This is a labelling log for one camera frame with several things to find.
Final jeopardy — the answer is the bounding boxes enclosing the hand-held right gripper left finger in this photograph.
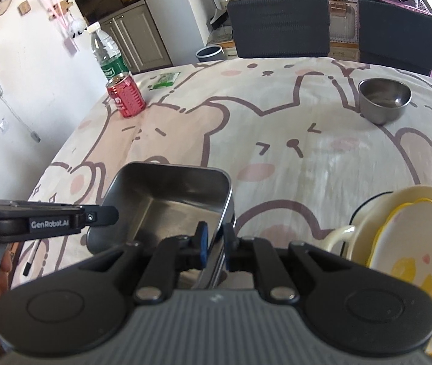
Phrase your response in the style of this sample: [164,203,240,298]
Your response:
[83,221,211,305]

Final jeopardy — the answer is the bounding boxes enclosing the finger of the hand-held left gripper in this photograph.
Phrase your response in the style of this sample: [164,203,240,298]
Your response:
[83,205,119,226]

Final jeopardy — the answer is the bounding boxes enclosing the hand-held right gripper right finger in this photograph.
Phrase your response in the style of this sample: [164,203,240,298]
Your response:
[221,221,349,305]

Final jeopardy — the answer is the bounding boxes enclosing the square steel container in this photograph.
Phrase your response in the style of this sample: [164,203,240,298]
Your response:
[86,162,236,290]

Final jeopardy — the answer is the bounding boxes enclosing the cream ceramic mug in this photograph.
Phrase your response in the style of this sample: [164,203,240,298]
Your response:
[322,186,432,363]

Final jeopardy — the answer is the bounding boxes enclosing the white floral bowl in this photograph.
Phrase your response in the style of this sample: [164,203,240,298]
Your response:
[366,198,432,354]

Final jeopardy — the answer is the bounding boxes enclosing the white pen black cap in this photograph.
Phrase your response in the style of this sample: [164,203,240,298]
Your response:
[22,240,41,277]

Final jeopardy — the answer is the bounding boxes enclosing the bear print tablecloth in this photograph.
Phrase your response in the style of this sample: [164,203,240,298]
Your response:
[11,56,432,301]

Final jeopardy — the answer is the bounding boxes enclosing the red drink can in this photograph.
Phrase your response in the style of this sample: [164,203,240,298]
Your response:
[105,71,147,118]

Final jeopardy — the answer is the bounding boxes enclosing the green snack packet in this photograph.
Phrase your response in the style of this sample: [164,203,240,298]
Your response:
[149,71,180,90]

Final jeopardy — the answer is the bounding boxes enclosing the clear water bottle green label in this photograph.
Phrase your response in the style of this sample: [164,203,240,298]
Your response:
[86,22,130,82]

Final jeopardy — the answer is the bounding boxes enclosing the grey kitchen cabinet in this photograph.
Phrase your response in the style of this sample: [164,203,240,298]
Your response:
[98,2,173,75]

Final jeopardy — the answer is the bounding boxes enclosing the white sheep toy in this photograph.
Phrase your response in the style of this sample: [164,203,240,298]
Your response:
[67,19,87,39]

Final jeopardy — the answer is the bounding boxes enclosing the round steel bowl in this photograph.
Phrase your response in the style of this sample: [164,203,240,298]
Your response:
[358,78,413,125]

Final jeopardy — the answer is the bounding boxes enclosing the dark fabric chair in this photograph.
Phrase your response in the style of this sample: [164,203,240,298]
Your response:
[226,0,331,59]
[357,0,432,77]

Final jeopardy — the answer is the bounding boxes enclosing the white wall cable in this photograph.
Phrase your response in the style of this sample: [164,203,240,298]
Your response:
[0,55,42,144]

